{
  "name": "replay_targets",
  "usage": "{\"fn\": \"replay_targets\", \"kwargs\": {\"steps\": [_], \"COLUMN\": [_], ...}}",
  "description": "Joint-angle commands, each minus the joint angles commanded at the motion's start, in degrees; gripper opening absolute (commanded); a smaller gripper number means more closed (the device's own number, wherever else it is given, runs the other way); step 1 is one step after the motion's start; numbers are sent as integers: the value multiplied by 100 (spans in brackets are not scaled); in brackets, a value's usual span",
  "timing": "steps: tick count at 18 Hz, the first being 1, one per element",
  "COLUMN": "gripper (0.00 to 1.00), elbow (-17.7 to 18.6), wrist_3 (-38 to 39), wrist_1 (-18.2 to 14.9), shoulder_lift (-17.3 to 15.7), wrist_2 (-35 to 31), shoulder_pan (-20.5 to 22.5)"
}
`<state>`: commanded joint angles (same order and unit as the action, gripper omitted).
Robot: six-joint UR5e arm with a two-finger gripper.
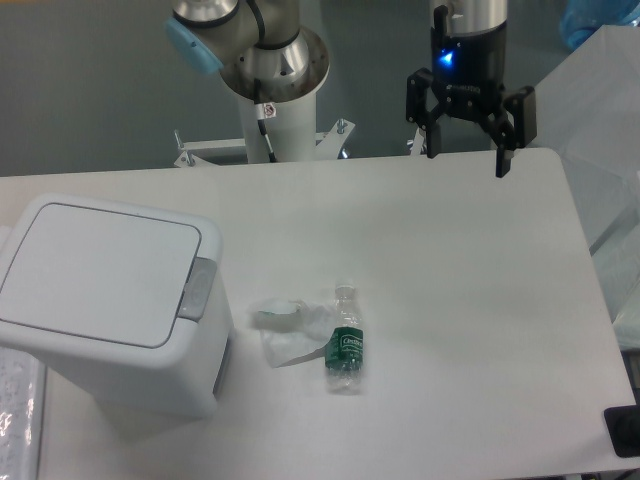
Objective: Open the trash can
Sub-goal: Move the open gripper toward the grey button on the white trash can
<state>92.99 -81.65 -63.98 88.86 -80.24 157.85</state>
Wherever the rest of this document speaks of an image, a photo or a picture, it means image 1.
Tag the black device at table edge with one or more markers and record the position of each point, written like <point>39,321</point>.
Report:
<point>623,426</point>

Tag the crumpled white tissue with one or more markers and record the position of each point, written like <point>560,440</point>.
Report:
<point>308,334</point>

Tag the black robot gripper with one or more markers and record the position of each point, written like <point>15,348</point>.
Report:
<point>468,43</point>

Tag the white trash can lid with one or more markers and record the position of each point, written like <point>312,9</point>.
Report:
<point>94,274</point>

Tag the white plastic trash can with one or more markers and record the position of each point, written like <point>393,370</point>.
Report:
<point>179,377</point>

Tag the clear plastic sheet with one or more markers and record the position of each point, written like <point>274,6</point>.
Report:
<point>22,401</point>

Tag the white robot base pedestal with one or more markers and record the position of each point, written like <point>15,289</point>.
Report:
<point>288,129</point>

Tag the grey lid push button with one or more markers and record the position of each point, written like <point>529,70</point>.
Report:
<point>197,289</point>

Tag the white covered side table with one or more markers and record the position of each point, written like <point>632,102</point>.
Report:
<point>588,113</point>

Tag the clear bottle green label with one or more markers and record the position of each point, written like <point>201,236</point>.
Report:
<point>344,352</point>

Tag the white metal base frame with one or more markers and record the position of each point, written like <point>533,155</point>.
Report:
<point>327,145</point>

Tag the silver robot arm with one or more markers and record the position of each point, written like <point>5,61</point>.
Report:
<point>275,66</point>

